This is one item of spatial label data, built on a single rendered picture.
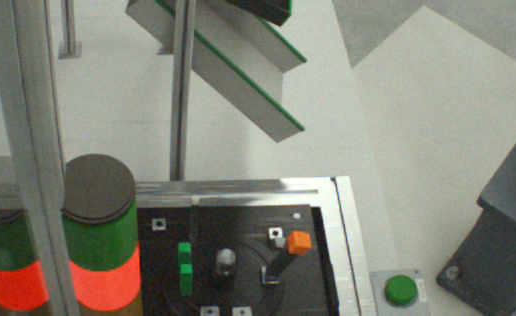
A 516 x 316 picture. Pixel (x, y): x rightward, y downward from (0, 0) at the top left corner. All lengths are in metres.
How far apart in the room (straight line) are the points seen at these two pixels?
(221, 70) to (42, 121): 0.59
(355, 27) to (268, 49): 1.70
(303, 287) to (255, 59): 0.32
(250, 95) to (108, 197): 0.56
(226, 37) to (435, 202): 0.40
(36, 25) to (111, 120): 0.89
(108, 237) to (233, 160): 0.75
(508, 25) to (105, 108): 2.06
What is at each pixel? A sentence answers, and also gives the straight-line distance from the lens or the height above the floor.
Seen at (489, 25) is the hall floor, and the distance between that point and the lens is 3.02.
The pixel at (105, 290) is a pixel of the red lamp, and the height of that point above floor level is 1.34.
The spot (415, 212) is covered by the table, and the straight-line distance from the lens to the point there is 1.19.
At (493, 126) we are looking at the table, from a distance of 1.36.
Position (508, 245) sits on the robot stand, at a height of 1.00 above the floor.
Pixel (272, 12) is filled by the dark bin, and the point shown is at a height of 1.21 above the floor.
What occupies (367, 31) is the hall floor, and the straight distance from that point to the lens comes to 2.80.
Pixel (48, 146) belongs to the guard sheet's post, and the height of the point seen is 1.47.
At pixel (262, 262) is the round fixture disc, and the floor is 0.99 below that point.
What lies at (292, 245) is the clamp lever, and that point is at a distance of 0.87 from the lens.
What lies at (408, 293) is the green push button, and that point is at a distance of 0.98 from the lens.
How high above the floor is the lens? 1.78
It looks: 50 degrees down
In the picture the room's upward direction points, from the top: 9 degrees clockwise
